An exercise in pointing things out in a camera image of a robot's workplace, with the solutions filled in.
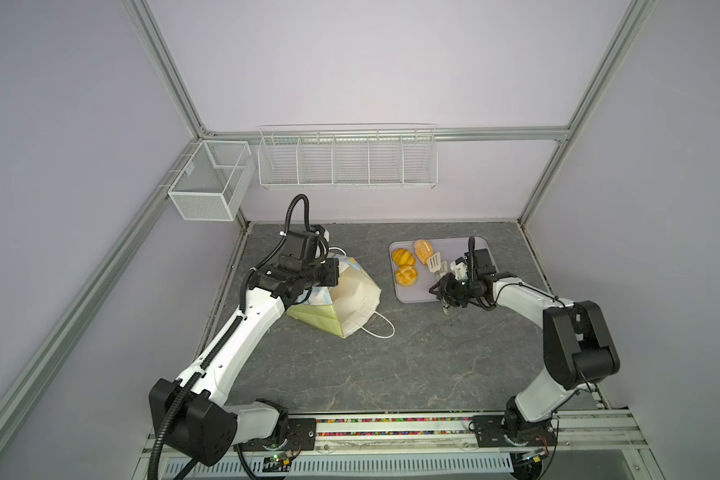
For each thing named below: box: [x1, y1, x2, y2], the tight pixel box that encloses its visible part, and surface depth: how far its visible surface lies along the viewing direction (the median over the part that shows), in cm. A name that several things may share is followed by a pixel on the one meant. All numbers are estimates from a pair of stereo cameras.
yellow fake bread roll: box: [392, 248, 416, 266], surface depth 107 cm
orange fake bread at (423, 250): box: [414, 239, 435, 266], surface depth 108 cm
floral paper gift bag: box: [287, 258, 382, 339], surface depth 85 cm
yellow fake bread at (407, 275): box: [396, 265, 419, 287], surface depth 103 cm
